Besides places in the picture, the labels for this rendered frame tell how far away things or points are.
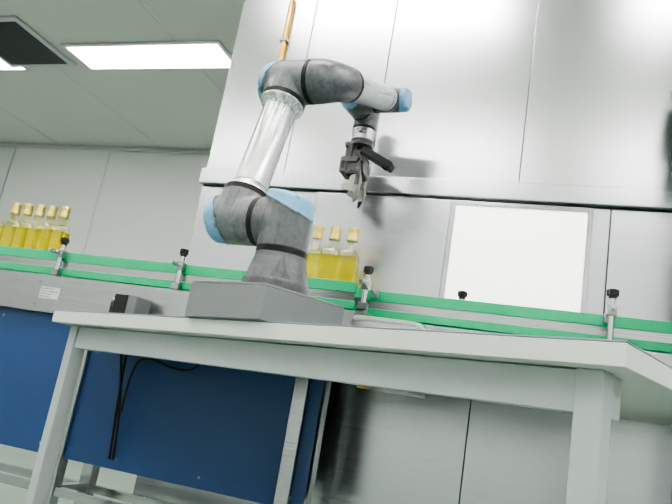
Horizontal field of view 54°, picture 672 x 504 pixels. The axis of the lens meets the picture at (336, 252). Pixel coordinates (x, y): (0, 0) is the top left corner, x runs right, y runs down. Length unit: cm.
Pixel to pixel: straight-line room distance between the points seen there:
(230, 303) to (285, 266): 14
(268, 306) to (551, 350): 60
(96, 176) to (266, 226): 546
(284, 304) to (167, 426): 80
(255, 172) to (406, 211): 73
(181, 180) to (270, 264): 491
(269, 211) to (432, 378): 57
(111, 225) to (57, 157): 107
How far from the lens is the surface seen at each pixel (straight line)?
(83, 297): 228
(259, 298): 134
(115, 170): 677
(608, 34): 245
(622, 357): 95
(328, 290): 191
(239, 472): 195
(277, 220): 146
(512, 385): 105
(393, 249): 216
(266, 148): 164
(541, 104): 232
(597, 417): 99
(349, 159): 213
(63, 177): 711
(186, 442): 203
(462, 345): 105
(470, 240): 213
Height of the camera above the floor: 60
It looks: 14 degrees up
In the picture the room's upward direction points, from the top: 10 degrees clockwise
